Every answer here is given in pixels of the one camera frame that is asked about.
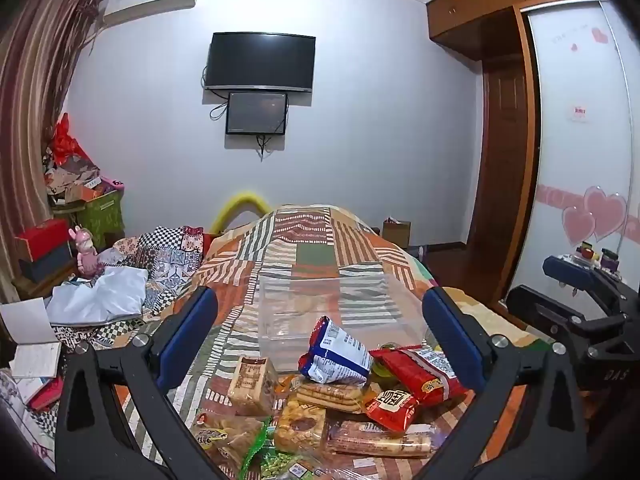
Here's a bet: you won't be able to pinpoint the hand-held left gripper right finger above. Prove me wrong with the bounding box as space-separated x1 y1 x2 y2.
421 286 588 480

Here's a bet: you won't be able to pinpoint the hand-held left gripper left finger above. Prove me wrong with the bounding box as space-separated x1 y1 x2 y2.
55 286 236 480

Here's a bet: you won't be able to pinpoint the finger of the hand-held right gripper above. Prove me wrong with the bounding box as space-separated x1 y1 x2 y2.
507 285 596 346
544 255 631 306

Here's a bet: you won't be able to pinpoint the large red snack bag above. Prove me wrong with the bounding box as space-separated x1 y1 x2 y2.
370 345 468 403

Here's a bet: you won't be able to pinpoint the small red snack packet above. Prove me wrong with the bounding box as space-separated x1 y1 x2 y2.
362 389 420 433

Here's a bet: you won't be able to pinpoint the clear plastic container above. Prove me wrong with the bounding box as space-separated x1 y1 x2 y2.
257 274 431 358

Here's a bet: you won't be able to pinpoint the clear green-edged snack bag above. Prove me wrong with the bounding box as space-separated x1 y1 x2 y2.
190 407 273 480

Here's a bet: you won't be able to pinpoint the blue white snack bag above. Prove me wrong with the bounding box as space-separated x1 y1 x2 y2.
299 316 375 386

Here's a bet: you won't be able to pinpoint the small colourful toy figures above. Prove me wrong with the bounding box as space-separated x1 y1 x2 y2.
575 241 621 273

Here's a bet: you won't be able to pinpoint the checkered quilt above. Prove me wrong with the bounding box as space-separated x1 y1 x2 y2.
50 225 211 351

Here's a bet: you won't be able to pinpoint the pink heart decoration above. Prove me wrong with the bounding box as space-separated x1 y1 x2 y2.
562 186 628 246

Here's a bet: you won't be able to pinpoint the yellow green snack packet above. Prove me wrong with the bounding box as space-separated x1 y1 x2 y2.
372 344 401 376

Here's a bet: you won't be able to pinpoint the brown bread packet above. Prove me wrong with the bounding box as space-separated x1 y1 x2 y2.
227 355 278 417

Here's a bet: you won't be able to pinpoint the white sliding wardrobe door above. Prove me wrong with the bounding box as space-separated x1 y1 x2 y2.
510 0 640 311

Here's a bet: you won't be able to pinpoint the cardboard box on floor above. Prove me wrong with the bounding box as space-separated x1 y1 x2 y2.
382 217 412 250

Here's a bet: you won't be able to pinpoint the long wafer packet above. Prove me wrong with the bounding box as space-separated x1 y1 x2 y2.
325 420 436 458

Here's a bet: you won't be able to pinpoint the pink plush toy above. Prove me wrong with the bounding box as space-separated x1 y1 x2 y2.
69 226 101 277

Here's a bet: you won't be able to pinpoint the yellow foam tube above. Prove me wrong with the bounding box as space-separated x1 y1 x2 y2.
210 190 273 235

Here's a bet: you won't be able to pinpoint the patchwork bedspread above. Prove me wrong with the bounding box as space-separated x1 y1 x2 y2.
115 204 551 480

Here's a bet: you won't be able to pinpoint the green storage box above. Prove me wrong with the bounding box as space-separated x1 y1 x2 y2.
52 187 126 251

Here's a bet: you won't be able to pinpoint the golden pastry packet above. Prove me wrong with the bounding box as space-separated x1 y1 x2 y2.
274 402 328 456

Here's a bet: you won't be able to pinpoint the wooden door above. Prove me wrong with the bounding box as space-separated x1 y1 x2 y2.
470 57 531 251

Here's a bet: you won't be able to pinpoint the dark box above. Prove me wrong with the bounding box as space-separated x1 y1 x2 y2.
20 245 76 283

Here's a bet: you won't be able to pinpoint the red book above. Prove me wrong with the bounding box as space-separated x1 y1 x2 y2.
27 377 66 411

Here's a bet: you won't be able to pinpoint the white paper sheet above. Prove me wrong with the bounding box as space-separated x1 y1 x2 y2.
0 297 58 346

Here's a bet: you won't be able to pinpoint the green pea packet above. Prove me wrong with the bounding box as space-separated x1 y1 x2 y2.
260 452 326 480

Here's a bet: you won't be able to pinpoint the red box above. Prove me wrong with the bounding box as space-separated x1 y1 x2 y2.
15 219 71 263

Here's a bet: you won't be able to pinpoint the pile of patterned bags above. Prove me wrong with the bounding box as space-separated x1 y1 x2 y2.
44 152 103 206

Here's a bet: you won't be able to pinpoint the red gift wrap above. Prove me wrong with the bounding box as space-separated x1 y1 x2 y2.
50 112 81 166

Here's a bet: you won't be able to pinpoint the small black monitor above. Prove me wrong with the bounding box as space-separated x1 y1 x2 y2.
225 91 289 137

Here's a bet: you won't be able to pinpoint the wooden upper cabinet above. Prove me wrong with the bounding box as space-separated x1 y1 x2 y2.
427 0 608 61

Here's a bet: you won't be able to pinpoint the striped curtain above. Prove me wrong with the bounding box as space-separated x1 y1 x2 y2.
0 0 106 301

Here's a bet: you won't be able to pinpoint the black wall television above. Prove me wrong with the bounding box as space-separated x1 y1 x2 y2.
205 32 317 93

